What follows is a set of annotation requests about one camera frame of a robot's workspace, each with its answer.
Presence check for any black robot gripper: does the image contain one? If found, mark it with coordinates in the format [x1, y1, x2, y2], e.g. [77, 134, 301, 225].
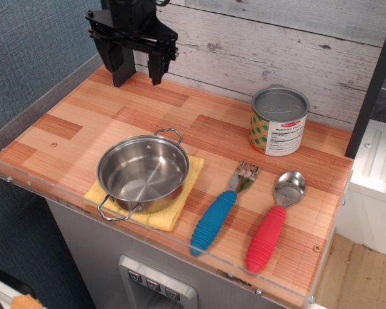
[85, 1, 178, 86]

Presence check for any small stainless steel pot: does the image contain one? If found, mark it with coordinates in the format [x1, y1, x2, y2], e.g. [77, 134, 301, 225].
[96, 128, 190, 221]

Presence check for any yellow folded cloth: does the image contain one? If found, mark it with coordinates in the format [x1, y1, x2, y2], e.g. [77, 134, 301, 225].
[84, 156, 205, 232]

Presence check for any toy food can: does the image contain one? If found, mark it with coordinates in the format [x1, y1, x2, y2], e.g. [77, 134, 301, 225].
[249, 84, 310, 156]

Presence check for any grey toy fridge cabinet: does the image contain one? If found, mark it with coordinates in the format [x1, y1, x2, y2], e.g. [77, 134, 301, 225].
[48, 201, 313, 308]

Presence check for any orange object bottom left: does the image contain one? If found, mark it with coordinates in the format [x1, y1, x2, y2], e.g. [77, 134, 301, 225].
[10, 294, 44, 309]

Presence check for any white toy sink unit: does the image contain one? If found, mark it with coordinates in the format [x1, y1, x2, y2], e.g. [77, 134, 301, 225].
[336, 120, 386, 254]

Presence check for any blue handled fork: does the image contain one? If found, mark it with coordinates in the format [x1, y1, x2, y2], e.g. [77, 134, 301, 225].
[190, 161, 261, 256]

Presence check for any red handled spoon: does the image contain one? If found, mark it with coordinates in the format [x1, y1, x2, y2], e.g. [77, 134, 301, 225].
[246, 171, 306, 273]

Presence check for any black right shelf post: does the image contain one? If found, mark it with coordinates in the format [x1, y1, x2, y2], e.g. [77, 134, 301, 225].
[345, 37, 386, 159]

